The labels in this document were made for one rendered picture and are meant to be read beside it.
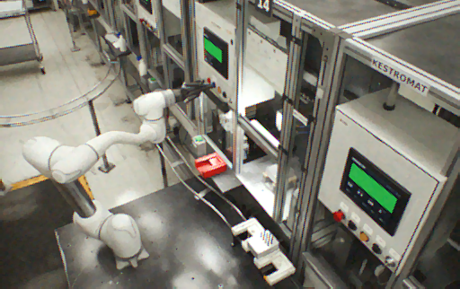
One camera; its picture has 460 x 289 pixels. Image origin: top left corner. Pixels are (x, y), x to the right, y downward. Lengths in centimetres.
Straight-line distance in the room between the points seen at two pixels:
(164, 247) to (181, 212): 27
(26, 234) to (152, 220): 139
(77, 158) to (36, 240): 185
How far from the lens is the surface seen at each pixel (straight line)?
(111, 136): 183
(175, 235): 235
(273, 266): 203
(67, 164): 168
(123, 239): 212
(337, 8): 161
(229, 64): 196
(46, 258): 334
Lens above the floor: 253
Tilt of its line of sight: 38 degrees down
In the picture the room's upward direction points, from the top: straight up
